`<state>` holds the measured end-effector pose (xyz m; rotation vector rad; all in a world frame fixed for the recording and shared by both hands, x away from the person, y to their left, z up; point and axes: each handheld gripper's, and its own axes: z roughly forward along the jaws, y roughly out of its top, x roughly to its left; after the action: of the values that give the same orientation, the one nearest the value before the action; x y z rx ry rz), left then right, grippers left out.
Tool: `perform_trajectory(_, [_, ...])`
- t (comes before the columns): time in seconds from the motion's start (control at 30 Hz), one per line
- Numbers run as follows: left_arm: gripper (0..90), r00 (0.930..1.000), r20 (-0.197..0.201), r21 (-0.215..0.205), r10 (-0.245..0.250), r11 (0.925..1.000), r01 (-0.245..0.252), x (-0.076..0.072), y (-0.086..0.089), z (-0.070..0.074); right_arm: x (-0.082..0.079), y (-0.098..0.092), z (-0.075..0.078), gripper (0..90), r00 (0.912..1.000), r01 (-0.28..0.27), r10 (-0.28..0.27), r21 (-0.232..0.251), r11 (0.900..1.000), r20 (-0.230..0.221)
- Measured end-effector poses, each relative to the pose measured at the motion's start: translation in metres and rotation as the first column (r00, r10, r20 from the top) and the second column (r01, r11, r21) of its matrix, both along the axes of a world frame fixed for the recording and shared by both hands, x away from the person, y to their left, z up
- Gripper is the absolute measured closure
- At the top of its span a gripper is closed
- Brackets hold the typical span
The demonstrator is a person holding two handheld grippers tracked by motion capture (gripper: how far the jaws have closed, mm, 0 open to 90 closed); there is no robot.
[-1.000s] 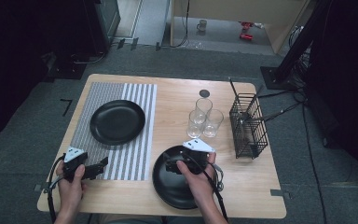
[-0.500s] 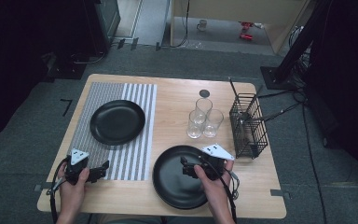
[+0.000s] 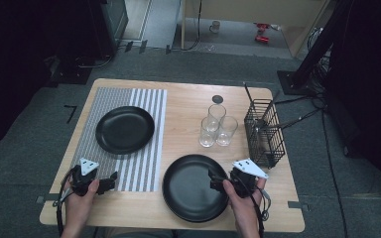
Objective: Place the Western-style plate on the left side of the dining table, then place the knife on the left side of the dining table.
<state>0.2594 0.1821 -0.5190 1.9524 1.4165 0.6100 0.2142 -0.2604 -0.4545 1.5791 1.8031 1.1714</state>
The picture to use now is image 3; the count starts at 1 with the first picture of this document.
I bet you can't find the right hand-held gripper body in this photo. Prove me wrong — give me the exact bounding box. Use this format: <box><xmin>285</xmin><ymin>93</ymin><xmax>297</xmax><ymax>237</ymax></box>
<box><xmin>226</xmin><ymin>158</ymin><xmax>269</xmax><ymax>199</ymax></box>

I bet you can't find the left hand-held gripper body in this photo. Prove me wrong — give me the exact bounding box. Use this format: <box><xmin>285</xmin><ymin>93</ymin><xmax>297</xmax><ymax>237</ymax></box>
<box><xmin>69</xmin><ymin>158</ymin><xmax>105</xmax><ymax>196</ymax></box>

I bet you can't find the black wire cutlery basket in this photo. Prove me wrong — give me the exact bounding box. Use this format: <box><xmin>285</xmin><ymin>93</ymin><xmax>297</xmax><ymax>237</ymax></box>
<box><xmin>243</xmin><ymin>98</ymin><xmax>287</xmax><ymax>170</ymax></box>

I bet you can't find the person's right hand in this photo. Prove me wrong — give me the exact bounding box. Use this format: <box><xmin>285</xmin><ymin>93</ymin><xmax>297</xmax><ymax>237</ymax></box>
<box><xmin>222</xmin><ymin>178</ymin><xmax>268</xmax><ymax>228</ymax></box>

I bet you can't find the person's left hand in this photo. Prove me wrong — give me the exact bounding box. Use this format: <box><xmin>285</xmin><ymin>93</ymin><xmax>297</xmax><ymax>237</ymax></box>
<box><xmin>63</xmin><ymin>178</ymin><xmax>100</xmax><ymax>230</ymax></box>

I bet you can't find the striped grey white placemat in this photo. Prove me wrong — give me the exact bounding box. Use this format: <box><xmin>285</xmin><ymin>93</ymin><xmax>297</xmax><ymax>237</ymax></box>
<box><xmin>69</xmin><ymin>86</ymin><xmax>169</xmax><ymax>192</ymax></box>

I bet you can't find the clear drinking glass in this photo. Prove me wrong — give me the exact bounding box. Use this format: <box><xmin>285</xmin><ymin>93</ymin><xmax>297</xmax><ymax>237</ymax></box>
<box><xmin>198</xmin><ymin>117</ymin><xmax>220</xmax><ymax>148</ymax></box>
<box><xmin>206</xmin><ymin>103</ymin><xmax>227</xmax><ymax>133</ymax></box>
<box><xmin>215</xmin><ymin>115</ymin><xmax>239</xmax><ymax>147</ymax></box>

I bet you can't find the long metal cutlery piece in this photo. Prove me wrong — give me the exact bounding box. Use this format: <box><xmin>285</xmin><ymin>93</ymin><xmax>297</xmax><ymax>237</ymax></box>
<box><xmin>261</xmin><ymin>108</ymin><xmax>321</xmax><ymax>132</ymax></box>

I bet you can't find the dark slim cutlery piece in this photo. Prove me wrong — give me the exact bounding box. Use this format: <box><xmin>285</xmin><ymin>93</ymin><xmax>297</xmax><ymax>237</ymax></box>
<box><xmin>243</xmin><ymin>81</ymin><xmax>255</xmax><ymax>104</ymax></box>

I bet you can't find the black floor stand base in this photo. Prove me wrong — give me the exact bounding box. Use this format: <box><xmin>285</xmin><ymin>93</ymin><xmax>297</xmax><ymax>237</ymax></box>
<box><xmin>44</xmin><ymin>55</ymin><xmax>93</xmax><ymax>87</ymax></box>

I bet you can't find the dark curtain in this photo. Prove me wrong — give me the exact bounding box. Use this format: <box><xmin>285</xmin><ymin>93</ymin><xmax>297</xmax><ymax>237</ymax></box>
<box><xmin>0</xmin><ymin>0</ymin><xmax>103</xmax><ymax>153</ymax></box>
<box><xmin>323</xmin><ymin>0</ymin><xmax>381</xmax><ymax>209</ymax></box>

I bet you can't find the grey mug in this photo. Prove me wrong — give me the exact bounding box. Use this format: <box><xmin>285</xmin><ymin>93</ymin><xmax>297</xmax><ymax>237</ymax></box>
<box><xmin>208</xmin><ymin>20</ymin><xmax>221</xmax><ymax>34</ymax></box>

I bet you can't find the black cabinet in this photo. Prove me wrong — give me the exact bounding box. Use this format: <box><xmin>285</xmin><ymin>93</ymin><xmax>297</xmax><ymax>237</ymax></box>
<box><xmin>88</xmin><ymin>0</ymin><xmax>129</xmax><ymax>60</ymax></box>

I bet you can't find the black stand pole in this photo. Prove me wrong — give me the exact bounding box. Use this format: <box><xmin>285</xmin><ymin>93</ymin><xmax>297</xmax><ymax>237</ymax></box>
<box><xmin>292</xmin><ymin>0</ymin><xmax>356</xmax><ymax>88</ymax></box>

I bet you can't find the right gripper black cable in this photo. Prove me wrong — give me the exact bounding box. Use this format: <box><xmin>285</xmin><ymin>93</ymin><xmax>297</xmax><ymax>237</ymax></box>
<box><xmin>241</xmin><ymin>178</ymin><xmax>273</xmax><ymax>238</ymax></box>

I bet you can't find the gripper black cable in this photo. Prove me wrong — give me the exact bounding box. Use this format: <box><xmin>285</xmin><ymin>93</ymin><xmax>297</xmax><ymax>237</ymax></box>
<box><xmin>241</xmin><ymin>178</ymin><xmax>273</xmax><ymax>238</ymax></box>
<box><xmin>55</xmin><ymin>167</ymin><xmax>80</xmax><ymax>237</ymax></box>

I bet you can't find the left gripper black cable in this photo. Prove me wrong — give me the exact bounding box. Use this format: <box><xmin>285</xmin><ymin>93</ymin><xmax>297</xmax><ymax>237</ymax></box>
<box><xmin>55</xmin><ymin>167</ymin><xmax>80</xmax><ymax>237</ymax></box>

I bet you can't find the long black floor cable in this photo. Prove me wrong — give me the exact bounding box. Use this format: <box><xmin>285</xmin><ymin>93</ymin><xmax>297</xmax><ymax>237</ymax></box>
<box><xmin>318</xmin><ymin>98</ymin><xmax>350</xmax><ymax>238</ymax></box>

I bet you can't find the black stand base plate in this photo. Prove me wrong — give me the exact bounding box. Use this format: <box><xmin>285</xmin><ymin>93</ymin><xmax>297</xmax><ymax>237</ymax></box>
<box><xmin>276</xmin><ymin>69</ymin><xmax>316</xmax><ymax>97</ymax></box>

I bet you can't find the tangle of black cables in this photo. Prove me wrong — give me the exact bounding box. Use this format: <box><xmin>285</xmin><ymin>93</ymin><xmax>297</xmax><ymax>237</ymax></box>
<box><xmin>306</xmin><ymin>26</ymin><xmax>333</xmax><ymax>112</ymax></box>

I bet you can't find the black hanging cable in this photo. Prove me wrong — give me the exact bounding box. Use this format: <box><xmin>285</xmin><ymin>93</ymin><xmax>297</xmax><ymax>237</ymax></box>
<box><xmin>170</xmin><ymin>0</ymin><xmax>203</xmax><ymax>53</ymax></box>

